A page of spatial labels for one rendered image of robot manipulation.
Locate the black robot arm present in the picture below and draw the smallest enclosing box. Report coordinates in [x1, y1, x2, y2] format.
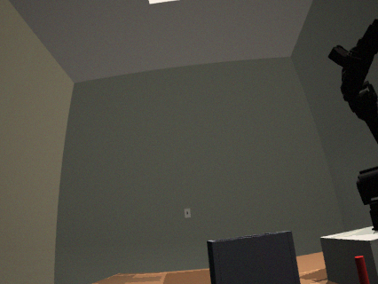
[328, 44, 378, 231]

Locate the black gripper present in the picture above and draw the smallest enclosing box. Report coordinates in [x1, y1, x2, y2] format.
[344, 19, 378, 81]

